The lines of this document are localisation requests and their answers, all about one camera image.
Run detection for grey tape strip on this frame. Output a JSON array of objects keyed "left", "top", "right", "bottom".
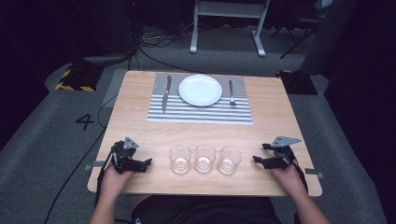
[
  {"left": 304, "top": 167, "right": 325, "bottom": 180},
  {"left": 84, "top": 160, "right": 107, "bottom": 172}
]

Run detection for white metal stand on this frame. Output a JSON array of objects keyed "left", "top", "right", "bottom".
[{"left": 189, "top": 0, "right": 271, "bottom": 58}]

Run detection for person's right hand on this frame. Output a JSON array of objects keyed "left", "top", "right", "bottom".
[{"left": 270, "top": 163, "right": 307, "bottom": 198}]

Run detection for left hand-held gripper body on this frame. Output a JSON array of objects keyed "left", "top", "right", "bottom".
[{"left": 110, "top": 136, "right": 148, "bottom": 175}]

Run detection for silver table knife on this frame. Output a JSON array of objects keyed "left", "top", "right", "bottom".
[{"left": 162, "top": 75, "right": 173, "bottom": 114}]

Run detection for grey striped placemat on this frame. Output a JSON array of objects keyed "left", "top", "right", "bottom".
[{"left": 146, "top": 72, "right": 254, "bottom": 126}]

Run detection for silver fork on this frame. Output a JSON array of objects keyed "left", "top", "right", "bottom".
[{"left": 228, "top": 79, "right": 237, "bottom": 106}]

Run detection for black tripod stand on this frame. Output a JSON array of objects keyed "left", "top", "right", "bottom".
[{"left": 270, "top": 18, "right": 321, "bottom": 60}]

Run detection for black yellow striped base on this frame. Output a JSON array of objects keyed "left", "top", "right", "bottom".
[{"left": 54, "top": 63, "right": 104, "bottom": 93}]

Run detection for black floor cable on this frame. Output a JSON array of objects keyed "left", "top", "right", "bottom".
[{"left": 43, "top": 92, "right": 120, "bottom": 224}]

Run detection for bundle of black floor cables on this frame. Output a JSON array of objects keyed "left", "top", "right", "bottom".
[{"left": 127, "top": 21, "right": 200, "bottom": 74}]

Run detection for white round plate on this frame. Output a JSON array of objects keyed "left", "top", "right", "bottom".
[{"left": 177, "top": 74, "right": 223, "bottom": 107}]

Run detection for person's black shorts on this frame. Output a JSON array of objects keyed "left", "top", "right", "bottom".
[{"left": 131, "top": 195, "right": 284, "bottom": 224}]

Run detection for clear drinking glass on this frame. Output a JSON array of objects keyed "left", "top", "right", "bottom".
[
  {"left": 194, "top": 144, "right": 218, "bottom": 174},
  {"left": 218, "top": 146, "right": 242, "bottom": 175},
  {"left": 168, "top": 145, "right": 192, "bottom": 175}
]

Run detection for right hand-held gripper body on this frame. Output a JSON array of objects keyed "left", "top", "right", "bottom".
[{"left": 261, "top": 135, "right": 303, "bottom": 171}]

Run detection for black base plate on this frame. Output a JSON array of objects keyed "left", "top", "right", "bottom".
[{"left": 276, "top": 69, "right": 318, "bottom": 96}]

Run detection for person's left hand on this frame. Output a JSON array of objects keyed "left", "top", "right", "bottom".
[{"left": 99, "top": 167, "right": 135, "bottom": 202}]

